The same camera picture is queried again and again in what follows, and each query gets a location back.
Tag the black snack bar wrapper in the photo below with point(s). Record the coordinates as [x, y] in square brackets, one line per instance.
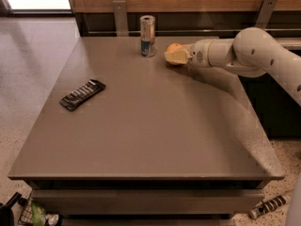
[77, 97]

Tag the silver blue redbull can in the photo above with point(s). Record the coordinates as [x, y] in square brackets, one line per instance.
[147, 35]

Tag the black white striped tool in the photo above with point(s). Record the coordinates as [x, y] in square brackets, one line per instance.
[265, 207]

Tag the wire basket with green bag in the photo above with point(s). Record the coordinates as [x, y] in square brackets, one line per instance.
[34, 215]

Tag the grey table drawer front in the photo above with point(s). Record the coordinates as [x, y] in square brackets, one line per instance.
[147, 202]

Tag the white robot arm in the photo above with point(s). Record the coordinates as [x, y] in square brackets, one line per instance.
[252, 53]

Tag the metal rail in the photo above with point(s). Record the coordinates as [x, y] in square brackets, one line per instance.
[167, 32]

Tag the left metal bracket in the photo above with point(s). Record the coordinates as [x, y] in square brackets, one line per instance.
[121, 19]

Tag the right metal bracket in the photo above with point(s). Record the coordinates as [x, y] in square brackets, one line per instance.
[265, 13]

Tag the metal bracket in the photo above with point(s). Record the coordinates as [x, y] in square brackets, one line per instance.
[121, 19]
[265, 13]

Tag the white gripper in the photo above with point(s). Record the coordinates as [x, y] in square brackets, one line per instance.
[198, 55]

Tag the orange fruit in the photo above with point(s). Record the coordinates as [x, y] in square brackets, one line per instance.
[173, 47]

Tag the black object on floor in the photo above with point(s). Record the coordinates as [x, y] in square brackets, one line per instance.
[6, 214]

